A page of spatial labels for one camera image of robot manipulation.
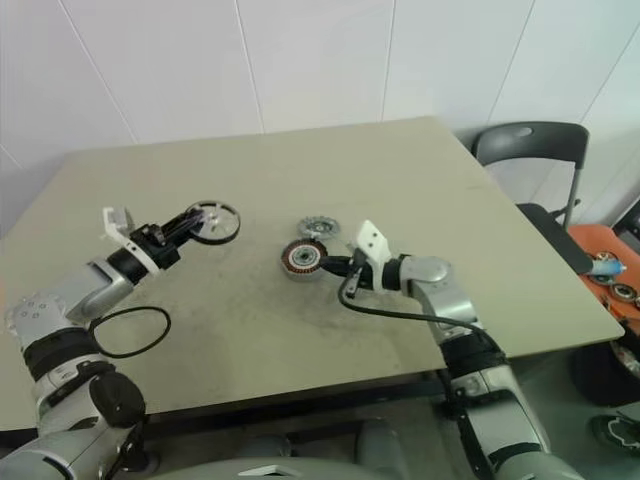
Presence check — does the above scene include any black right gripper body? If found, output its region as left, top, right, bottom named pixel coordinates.
left=342, top=252, right=385, bottom=300

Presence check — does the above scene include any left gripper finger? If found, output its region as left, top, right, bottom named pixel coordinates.
left=160, top=209, right=207, bottom=237
left=171, top=223, right=203, bottom=248

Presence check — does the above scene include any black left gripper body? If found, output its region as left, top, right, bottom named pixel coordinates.
left=128, top=223, right=183, bottom=272

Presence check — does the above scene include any black spoked rotor ring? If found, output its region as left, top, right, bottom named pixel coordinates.
left=186, top=199, right=242, bottom=247

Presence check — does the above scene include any grey robot torso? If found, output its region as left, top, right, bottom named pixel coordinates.
left=159, top=448, right=506, bottom=480

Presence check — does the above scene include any black folding chair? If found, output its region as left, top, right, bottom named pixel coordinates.
left=471, top=121, right=594, bottom=276

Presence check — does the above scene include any orange stool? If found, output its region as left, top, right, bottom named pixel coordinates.
left=567, top=224, right=640, bottom=322

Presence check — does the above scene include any blue cylindrical part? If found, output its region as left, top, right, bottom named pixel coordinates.
left=589, top=253, right=627, bottom=277

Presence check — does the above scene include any black box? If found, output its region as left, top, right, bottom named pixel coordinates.
left=613, top=202, right=640, bottom=239

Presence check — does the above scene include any green and white shoe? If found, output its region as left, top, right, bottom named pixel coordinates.
left=591, top=413, right=640, bottom=455

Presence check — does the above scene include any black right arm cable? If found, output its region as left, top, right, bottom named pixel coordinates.
left=338, top=273, right=484, bottom=333

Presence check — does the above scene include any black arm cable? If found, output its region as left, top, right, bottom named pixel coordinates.
left=338, top=273, right=484, bottom=333
left=88, top=306, right=173, bottom=359

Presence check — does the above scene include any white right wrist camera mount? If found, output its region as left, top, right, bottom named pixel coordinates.
left=348, top=219, right=402, bottom=293

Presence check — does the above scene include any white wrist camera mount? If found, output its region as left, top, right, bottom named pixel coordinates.
left=348, top=219, right=402, bottom=293
left=101, top=206, right=162, bottom=275

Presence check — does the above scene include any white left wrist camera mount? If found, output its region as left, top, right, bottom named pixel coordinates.
left=101, top=206, right=162, bottom=275

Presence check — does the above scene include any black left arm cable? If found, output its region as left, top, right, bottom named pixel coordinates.
left=88, top=306, right=173, bottom=359

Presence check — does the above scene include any black table frame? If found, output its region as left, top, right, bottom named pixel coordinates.
left=143, top=372, right=454, bottom=419

